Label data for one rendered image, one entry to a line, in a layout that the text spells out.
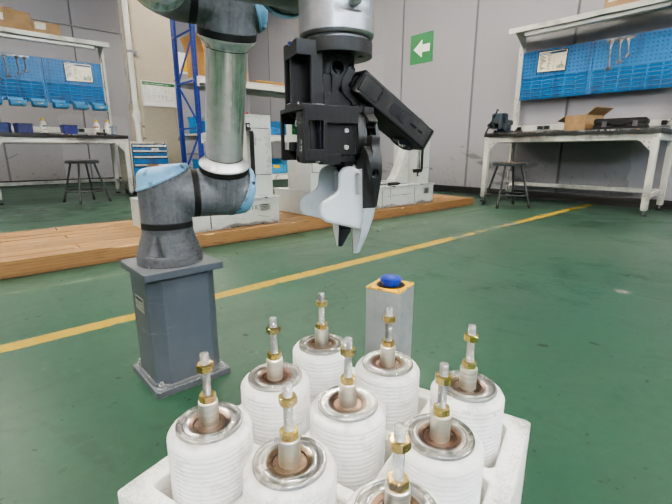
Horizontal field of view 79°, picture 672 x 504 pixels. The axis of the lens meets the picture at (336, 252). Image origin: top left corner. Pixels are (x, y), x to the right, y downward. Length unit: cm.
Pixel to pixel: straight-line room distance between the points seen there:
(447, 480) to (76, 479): 67
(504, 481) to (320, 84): 49
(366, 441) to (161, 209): 69
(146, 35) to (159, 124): 120
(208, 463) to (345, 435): 15
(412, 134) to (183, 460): 43
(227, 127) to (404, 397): 66
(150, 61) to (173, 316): 616
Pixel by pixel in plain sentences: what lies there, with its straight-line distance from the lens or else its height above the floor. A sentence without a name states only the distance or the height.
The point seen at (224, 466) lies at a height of 23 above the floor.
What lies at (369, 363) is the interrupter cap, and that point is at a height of 25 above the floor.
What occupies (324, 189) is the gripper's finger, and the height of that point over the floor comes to 52.
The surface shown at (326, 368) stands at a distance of 66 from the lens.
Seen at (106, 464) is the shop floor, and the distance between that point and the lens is 95.
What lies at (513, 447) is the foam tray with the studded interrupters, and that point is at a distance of 64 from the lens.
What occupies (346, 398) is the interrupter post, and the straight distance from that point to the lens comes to 53.
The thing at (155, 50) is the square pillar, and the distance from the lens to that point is 707.
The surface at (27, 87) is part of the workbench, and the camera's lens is 644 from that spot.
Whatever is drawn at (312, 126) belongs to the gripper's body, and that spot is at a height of 58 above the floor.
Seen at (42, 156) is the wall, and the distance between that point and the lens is 881.
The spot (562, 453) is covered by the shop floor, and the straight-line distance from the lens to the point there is 97.
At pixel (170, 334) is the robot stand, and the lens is 104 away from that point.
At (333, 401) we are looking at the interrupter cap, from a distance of 55.
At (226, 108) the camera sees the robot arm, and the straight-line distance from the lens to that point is 95.
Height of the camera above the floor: 56
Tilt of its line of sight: 14 degrees down
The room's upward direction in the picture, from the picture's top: straight up
